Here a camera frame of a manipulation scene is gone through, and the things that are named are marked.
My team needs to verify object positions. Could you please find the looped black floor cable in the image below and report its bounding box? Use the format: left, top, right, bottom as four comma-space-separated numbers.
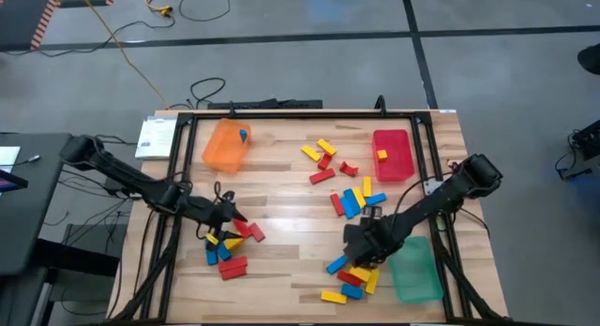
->
188, 76, 227, 110

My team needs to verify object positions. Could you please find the dark tablet screen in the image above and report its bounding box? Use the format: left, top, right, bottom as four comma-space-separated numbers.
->
0, 169, 29, 194

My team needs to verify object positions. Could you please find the red wooden arch block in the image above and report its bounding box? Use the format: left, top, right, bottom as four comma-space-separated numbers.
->
338, 160, 360, 178

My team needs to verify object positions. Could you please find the white paper booklet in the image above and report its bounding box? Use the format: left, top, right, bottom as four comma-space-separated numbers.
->
134, 117, 179, 161

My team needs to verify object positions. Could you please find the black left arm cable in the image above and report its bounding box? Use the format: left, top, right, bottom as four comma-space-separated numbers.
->
163, 173, 225, 206

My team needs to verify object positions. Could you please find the cable with silver plug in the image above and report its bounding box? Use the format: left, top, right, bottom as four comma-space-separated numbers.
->
0, 155, 42, 169

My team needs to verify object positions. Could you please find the black metal table frame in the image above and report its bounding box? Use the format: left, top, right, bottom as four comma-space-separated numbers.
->
107, 110, 512, 325

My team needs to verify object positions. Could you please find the white paper sheet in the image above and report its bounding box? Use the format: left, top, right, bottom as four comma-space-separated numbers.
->
0, 146, 23, 175

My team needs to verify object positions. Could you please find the person's shoe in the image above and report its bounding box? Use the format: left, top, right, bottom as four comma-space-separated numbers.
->
577, 43, 600, 76

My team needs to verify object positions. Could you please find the black power strip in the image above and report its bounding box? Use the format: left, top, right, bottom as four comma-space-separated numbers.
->
207, 98, 324, 111

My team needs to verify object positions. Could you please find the black equipment with cables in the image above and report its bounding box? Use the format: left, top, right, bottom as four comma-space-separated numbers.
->
553, 119, 600, 181

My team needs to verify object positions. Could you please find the orange plastic bin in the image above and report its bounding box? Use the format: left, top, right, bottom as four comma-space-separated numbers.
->
201, 117, 253, 175

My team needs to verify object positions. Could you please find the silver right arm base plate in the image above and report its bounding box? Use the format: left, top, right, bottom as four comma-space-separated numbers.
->
423, 178, 445, 197

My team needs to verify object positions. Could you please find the yellow extension cable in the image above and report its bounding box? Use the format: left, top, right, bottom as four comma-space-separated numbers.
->
74, 0, 175, 110

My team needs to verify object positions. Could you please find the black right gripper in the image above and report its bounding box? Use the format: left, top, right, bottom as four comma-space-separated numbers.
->
343, 205, 407, 269

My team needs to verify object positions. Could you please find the large striped black floor mat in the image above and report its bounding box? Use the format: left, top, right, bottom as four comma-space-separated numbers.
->
0, 0, 67, 52

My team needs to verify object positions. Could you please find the black desk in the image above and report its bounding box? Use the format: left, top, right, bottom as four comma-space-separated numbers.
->
0, 132, 74, 276

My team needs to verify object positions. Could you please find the long black floor cable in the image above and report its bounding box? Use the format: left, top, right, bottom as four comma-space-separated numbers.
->
2, 0, 232, 56

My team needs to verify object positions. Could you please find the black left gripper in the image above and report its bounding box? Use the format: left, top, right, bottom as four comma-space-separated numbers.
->
185, 189, 249, 245

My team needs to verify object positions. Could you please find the red plastic bin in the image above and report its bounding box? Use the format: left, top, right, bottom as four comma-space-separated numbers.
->
372, 128, 416, 183

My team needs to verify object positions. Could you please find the green plastic bin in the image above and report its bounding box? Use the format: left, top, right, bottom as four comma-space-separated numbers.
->
386, 235, 444, 304

